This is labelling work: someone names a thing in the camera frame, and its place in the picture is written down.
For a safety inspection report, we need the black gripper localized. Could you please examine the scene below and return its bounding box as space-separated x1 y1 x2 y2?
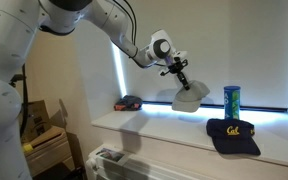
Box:
159 57 191 92

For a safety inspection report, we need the grey baseball cap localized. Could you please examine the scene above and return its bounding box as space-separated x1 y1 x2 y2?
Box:
170 79 211 114

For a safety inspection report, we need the navy Cal baseball cap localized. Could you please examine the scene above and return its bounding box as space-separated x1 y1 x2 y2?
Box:
205 117 262 157

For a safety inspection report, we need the white window roller blind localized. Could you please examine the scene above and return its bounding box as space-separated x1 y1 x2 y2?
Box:
111 0 288 110

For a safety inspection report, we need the blue tennis ball can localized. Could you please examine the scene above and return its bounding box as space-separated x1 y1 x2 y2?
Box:
222 85 242 121

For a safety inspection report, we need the photo card with white border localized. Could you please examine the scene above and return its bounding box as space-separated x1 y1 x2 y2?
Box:
95 147 126 164

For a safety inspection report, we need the small printed cardboard box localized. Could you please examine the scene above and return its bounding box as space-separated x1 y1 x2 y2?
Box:
19 99 52 143

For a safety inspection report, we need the cream storage box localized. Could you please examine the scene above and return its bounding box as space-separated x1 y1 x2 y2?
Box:
21 125 76 178

